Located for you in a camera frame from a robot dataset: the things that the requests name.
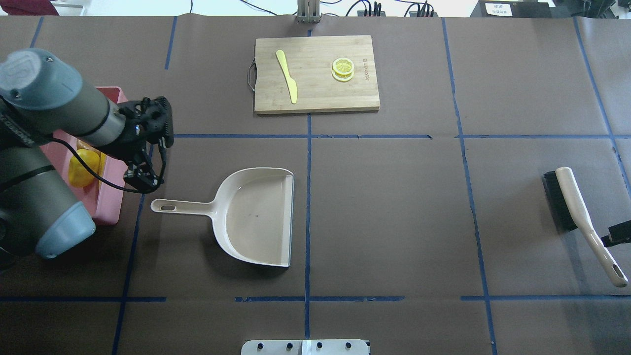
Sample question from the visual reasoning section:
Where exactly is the pink plastic bin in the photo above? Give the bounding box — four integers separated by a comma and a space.
40, 87, 128, 225

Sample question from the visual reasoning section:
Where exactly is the top lemon slice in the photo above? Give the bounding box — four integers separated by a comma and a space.
331, 58, 355, 76

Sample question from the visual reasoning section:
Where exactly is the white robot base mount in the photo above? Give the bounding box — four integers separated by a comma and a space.
241, 339, 371, 355

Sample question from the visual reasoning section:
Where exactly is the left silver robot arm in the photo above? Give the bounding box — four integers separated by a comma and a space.
0, 48, 174, 269

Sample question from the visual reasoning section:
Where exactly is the bottom lemon slice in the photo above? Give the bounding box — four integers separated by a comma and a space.
331, 70, 354, 82

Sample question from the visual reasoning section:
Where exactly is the magenta rolled cloth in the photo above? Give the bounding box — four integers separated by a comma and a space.
0, 0, 59, 16

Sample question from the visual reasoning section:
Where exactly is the beige plastic dustpan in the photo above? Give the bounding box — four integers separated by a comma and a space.
150, 168, 295, 268

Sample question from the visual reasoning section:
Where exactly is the black box with label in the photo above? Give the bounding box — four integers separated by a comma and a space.
469, 0, 553, 18

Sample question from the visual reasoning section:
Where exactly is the white brush with dark bristles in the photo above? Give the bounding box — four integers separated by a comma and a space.
542, 167, 629, 288

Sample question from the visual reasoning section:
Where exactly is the yellow corn cob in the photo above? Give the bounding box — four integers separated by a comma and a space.
98, 152, 107, 191

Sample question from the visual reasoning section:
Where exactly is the tan ginger root toy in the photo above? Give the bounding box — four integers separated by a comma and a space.
76, 139, 94, 150

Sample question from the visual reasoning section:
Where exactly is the lemon slice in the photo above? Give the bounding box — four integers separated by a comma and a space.
331, 70, 354, 82
331, 58, 355, 76

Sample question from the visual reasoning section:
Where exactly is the yellow plastic knife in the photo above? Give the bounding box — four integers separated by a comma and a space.
276, 49, 298, 104

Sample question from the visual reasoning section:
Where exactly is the aluminium frame post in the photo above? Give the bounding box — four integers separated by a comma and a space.
296, 0, 322, 23

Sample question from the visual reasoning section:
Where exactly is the black orange power strip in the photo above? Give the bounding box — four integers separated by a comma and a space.
357, 0, 385, 17
404, 0, 438, 18

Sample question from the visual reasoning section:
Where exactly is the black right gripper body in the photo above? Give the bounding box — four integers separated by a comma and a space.
601, 221, 631, 247

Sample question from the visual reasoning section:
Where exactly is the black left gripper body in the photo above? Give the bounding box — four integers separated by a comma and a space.
106, 96, 175, 166

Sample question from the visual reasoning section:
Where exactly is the bamboo cutting board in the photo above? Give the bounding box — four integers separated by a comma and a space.
254, 35, 381, 115

